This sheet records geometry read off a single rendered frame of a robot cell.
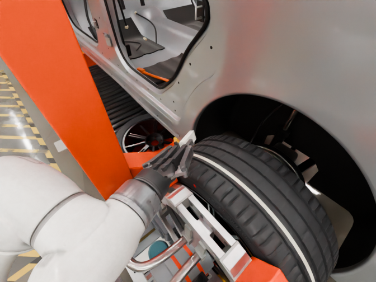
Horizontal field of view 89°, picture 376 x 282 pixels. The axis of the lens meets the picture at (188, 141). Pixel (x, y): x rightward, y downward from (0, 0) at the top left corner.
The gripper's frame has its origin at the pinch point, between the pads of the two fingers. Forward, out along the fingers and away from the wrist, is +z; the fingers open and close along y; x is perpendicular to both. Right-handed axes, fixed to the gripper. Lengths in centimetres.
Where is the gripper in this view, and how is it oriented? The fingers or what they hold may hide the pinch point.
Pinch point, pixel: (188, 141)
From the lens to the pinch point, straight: 54.0
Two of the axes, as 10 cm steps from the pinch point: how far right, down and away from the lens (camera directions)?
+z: 4.4, -5.3, 7.2
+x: -2.7, -8.5, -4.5
